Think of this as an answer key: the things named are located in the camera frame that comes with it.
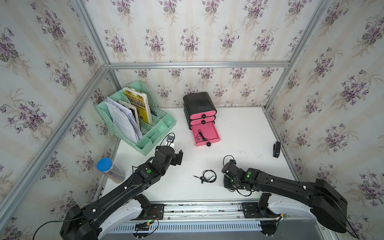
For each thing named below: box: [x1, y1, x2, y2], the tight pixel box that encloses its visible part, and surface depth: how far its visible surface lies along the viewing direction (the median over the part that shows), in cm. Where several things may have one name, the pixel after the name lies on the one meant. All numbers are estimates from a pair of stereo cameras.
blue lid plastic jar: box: [96, 157, 126, 184], surface depth 72 cm
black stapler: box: [272, 141, 281, 158], surface depth 95 cm
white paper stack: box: [104, 96, 143, 143], surface depth 86 cm
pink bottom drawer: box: [191, 122, 221, 147], surface depth 103 cm
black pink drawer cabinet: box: [183, 91, 217, 130], surface depth 100 cm
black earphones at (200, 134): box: [195, 129, 209, 142], surface depth 103 cm
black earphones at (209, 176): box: [192, 169, 217, 184], surface depth 86 cm
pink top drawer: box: [190, 110, 217, 120], surface depth 97 cm
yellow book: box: [123, 87, 153, 125], surface depth 96 cm
